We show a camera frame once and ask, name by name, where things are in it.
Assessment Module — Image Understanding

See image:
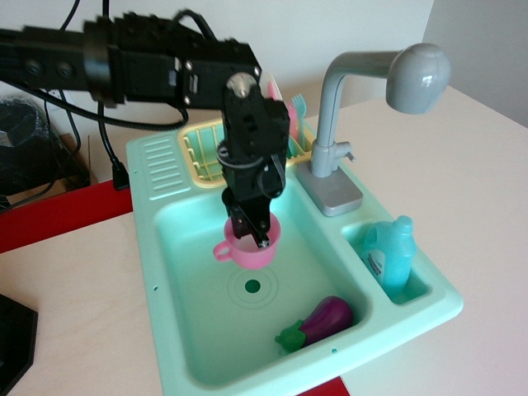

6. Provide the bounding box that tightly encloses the mint green toy sink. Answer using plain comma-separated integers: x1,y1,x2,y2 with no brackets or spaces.
126,130,463,395

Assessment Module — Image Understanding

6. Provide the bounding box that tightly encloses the red board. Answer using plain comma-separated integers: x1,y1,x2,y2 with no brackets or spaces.
1,181,133,252

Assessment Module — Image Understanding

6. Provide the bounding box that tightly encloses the black cable with plug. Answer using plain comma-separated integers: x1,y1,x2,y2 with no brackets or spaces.
97,98,130,191

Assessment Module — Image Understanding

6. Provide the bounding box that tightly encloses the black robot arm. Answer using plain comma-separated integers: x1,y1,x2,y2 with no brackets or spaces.
1,10,290,248

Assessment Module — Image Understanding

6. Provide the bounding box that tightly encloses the teal plastic fork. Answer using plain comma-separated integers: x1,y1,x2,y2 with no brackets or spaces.
292,94,307,152

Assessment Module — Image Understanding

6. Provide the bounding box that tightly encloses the pink plastic fork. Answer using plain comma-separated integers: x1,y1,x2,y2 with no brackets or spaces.
286,102,299,142

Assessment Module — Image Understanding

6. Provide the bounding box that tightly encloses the black bag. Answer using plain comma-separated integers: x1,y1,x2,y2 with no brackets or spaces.
1,97,90,196

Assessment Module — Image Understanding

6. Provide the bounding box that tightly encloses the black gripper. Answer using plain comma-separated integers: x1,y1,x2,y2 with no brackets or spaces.
217,142,285,248

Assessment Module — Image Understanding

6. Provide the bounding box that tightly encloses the white wall outlet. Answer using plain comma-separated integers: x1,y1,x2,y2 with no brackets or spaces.
46,89,75,111

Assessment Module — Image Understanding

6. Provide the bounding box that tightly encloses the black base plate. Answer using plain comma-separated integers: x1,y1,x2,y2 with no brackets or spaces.
1,295,38,395

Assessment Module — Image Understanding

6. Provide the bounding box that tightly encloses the yellow drying rack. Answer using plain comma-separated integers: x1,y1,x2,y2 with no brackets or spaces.
177,119,315,188

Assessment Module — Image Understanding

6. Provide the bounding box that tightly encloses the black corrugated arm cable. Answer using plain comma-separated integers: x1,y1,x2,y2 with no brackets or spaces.
12,80,191,131

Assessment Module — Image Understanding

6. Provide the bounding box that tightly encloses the pink plastic cup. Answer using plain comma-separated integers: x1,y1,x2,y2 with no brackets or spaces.
213,214,281,270

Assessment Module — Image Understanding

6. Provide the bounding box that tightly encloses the grey toy faucet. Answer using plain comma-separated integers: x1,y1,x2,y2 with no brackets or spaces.
296,43,452,217

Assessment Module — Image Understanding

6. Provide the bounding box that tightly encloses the teal plastic plate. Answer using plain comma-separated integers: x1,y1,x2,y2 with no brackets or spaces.
286,135,296,159

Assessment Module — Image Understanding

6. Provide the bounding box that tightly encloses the blue detergent bottle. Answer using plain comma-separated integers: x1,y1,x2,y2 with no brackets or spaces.
360,215,417,299

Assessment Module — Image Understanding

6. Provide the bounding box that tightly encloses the purple toy eggplant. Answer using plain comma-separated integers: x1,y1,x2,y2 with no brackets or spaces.
275,296,354,353

